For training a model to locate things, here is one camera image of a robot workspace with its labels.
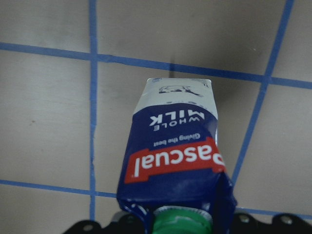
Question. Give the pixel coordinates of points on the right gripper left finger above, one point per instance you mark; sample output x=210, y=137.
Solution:
x=124, y=224

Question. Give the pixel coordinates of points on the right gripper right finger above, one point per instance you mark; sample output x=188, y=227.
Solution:
x=283, y=223

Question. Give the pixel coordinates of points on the blue white milk carton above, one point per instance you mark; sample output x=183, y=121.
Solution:
x=173, y=176

